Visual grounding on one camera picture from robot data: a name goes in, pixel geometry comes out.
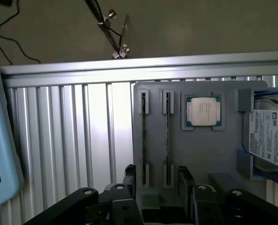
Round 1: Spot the aluminium slat table frame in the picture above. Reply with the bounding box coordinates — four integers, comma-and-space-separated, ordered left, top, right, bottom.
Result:
0, 50, 278, 225

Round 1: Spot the black RAM stick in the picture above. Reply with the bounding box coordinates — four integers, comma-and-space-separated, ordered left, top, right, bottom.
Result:
165, 92, 172, 185
141, 92, 147, 184

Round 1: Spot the Toshiba hard disk drive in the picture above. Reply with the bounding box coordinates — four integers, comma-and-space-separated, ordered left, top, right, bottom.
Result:
243, 95, 278, 170

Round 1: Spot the black cable on floor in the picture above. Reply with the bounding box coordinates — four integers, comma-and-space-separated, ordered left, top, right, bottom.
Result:
0, 0, 41, 65

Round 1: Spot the grey plastic parts rack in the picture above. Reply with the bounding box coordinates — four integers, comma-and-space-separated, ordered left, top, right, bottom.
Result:
132, 80, 274, 209

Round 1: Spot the black clamp stand with cables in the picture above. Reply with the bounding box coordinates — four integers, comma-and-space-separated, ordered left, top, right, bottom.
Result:
84, 0, 131, 59

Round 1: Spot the silver CPU chip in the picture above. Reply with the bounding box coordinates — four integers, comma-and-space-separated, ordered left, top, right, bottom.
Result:
185, 95, 223, 127

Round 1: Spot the light blue teach pendant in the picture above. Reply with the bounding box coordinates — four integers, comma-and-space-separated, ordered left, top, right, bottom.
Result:
0, 62, 24, 210

